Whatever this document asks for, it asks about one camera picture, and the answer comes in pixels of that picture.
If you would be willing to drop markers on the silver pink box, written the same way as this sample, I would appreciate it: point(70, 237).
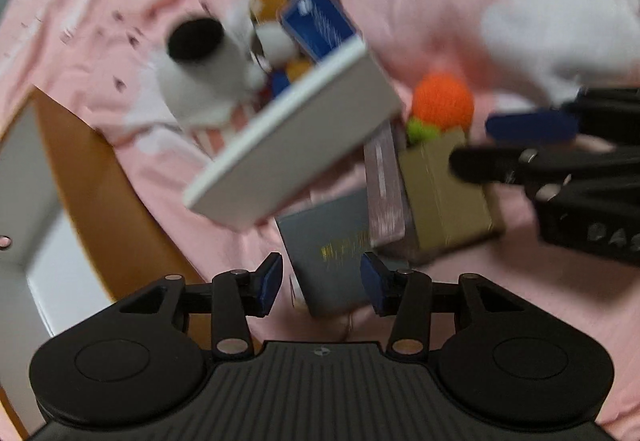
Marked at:
point(382, 191)

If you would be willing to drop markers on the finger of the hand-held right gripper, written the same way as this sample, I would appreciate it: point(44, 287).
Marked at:
point(485, 163)
point(530, 126)

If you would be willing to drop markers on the orange crochet ball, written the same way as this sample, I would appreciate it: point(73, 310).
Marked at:
point(442, 101)

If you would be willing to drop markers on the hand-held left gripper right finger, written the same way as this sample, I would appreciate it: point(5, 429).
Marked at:
point(372, 283)

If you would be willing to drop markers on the orange storage box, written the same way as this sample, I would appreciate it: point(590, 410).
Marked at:
point(100, 201)

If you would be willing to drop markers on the white panda plush toy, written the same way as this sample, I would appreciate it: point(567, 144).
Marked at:
point(200, 76)

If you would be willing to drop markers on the grey blue booklet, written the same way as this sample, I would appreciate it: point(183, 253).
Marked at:
point(330, 251)

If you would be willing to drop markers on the white rectangular box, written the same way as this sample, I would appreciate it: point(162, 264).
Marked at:
point(300, 136)

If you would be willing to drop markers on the olive cardboard box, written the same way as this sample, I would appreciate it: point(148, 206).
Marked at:
point(445, 201)

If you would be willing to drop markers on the blue card box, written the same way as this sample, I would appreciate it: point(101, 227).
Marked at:
point(317, 21)

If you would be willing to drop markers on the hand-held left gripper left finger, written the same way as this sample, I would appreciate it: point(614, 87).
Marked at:
point(268, 283)

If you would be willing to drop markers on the orange white plush toy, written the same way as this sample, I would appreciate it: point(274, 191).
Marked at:
point(275, 41)

